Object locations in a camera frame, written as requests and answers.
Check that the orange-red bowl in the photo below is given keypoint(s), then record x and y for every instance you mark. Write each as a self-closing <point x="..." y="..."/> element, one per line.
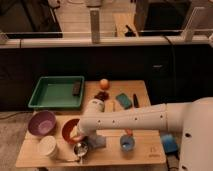
<point x="69" y="133"/>

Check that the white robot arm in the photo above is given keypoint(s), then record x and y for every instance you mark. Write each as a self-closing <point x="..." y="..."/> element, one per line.
<point x="193" y="119"/>

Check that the orange fruit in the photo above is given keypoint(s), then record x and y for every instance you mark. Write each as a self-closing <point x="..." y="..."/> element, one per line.
<point x="104" y="84"/>

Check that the dark red grapes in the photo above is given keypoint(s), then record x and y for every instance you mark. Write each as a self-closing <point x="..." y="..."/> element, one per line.
<point x="102" y="95"/>

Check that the banana slices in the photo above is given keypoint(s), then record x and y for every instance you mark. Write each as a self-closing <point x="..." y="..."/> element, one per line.
<point x="109" y="106"/>

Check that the teal sponge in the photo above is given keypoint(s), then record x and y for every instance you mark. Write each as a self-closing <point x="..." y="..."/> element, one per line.
<point x="124" y="101"/>

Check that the black remote in tray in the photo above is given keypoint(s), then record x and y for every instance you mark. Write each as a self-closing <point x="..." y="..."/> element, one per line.
<point x="76" y="88"/>

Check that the black marker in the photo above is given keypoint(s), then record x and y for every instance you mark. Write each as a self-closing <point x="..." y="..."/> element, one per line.
<point x="135" y="101"/>

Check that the orange carrot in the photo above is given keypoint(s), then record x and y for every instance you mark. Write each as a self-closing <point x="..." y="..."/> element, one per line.
<point x="129" y="132"/>

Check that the green plastic tray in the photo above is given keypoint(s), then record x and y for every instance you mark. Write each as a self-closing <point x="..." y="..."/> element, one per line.
<point x="55" y="92"/>

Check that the blue-grey cloth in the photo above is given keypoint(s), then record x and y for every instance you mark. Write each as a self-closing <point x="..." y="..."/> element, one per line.
<point x="97" y="141"/>

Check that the small blue bowl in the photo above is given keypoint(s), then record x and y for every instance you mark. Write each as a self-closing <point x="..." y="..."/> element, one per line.
<point x="127" y="143"/>

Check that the silver metal ladle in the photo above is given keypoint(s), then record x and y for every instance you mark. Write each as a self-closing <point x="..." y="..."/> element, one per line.
<point x="80" y="149"/>

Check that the purple bowl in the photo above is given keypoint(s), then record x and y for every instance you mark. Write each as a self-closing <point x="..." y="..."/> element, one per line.
<point x="42" y="123"/>

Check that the white cup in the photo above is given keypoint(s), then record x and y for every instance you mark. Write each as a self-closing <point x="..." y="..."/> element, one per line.
<point x="48" y="146"/>

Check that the blue box on floor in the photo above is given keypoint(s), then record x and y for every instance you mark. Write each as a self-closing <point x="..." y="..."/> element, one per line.
<point x="169" y="144"/>

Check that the grey metal post left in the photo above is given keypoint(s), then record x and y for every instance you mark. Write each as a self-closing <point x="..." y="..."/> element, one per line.
<point x="95" y="26"/>

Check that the grey metal post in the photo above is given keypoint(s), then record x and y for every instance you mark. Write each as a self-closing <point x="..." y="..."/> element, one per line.
<point x="192" y="23"/>
<point x="95" y="26"/>

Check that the grey metal post right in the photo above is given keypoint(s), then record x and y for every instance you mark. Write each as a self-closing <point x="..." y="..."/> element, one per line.
<point x="192" y="23"/>

